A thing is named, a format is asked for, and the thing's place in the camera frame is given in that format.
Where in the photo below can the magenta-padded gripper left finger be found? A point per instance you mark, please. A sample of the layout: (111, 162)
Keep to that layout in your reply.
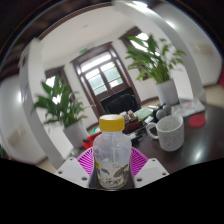
(71, 170)

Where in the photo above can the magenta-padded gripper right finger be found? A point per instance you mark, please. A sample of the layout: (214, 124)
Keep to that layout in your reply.
(151, 171)

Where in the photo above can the clear bottle with yellow cap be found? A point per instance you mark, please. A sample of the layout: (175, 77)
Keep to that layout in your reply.
(111, 153)

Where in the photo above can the green plant in white pot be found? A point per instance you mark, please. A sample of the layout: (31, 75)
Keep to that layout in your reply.
(76, 133)
(166, 91)

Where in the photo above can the white speckled mug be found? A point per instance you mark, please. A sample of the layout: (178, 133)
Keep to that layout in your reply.
(171, 133)

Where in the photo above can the dark box of packets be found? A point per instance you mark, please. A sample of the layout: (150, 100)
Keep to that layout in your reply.
(131, 125)

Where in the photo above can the grey headed microphone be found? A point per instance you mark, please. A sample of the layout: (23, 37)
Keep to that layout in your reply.
(161, 114)
(167, 109)

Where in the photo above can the green folded cloth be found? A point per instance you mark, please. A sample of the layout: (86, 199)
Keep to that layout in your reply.
(144, 114)

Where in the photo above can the flat round red coaster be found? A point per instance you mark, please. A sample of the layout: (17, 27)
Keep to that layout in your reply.
(197, 120)

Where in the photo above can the printed paper sheets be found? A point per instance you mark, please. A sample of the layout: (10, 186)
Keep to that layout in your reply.
(190, 108)

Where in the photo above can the black office chair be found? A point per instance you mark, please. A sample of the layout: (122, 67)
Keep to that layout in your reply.
(120, 103)

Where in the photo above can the brown framed window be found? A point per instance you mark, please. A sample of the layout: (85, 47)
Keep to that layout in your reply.
(50, 81)
(141, 36)

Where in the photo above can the brown glazed double door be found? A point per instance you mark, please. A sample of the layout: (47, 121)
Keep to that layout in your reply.
(100, 76)

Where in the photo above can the green exit sign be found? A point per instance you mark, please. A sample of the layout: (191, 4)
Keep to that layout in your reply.
(83, 50)

